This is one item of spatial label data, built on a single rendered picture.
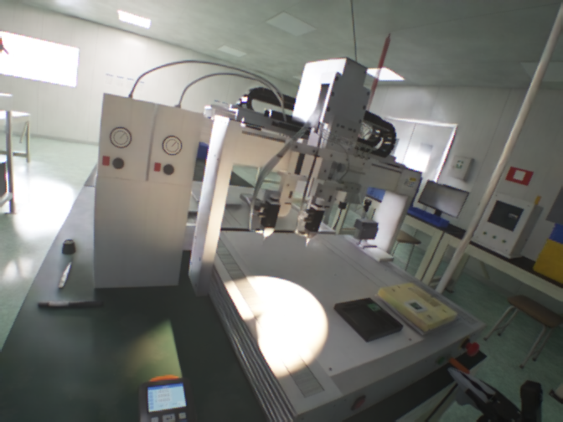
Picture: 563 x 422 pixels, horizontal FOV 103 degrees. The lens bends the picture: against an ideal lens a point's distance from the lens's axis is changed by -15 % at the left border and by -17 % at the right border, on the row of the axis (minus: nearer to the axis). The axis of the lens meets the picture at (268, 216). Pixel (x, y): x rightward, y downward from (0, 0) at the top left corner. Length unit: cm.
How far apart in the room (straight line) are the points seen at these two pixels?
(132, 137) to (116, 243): 26
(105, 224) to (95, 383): 33
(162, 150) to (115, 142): 10
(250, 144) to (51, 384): 61
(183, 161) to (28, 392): 52
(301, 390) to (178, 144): 54
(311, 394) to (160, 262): 49
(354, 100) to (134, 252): 64
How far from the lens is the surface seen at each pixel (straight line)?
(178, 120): 64
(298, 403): 46
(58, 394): 58
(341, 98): 63
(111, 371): 60
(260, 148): 65
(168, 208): 69
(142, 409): 52
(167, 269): 77
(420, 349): 71
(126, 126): 63
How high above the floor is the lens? 121
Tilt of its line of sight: 18 degrees down
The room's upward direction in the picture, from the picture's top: 14 degrees clockwise
